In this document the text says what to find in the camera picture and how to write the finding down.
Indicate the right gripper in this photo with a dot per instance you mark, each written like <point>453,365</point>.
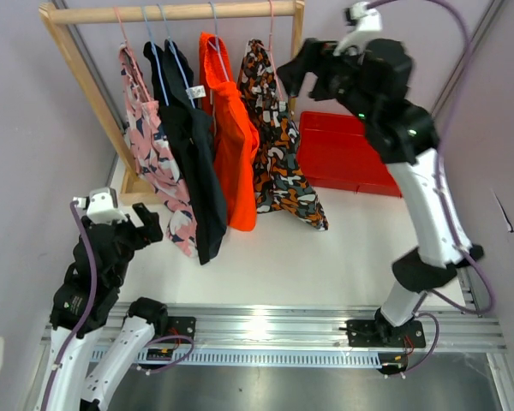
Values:
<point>315,56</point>

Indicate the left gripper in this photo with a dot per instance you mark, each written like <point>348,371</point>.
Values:
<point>153,232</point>

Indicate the blue hanger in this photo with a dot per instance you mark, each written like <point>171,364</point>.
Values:
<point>216,41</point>
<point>169,38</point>
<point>147,30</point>

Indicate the orange camouflage shorts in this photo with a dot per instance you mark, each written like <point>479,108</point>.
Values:
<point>279,183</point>

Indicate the dark navy shorts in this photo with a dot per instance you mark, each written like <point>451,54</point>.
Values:
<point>189,131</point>

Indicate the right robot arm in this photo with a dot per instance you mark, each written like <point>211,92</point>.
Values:
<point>372,85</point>

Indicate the pink shark print shorts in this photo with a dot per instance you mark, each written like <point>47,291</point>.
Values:
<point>154,159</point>

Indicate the black shorts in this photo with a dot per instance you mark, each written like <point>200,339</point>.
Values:
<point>157,93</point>

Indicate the wooden clothes rack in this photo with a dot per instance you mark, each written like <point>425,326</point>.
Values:
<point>61,24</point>

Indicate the red plastic bin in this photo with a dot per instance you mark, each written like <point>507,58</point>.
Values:
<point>335,154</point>

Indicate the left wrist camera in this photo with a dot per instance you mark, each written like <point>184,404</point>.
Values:
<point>101,206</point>

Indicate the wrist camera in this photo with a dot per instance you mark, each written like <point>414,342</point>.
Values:
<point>365,23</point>
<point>101,206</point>

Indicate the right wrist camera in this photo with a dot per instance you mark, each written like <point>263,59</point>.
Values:
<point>365,23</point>

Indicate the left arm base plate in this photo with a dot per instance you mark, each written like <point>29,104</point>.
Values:
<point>176,331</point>

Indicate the aluminium mounting rail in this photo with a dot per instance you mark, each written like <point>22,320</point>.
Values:
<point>300,337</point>

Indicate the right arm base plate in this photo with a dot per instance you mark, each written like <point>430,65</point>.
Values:
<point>370,333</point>

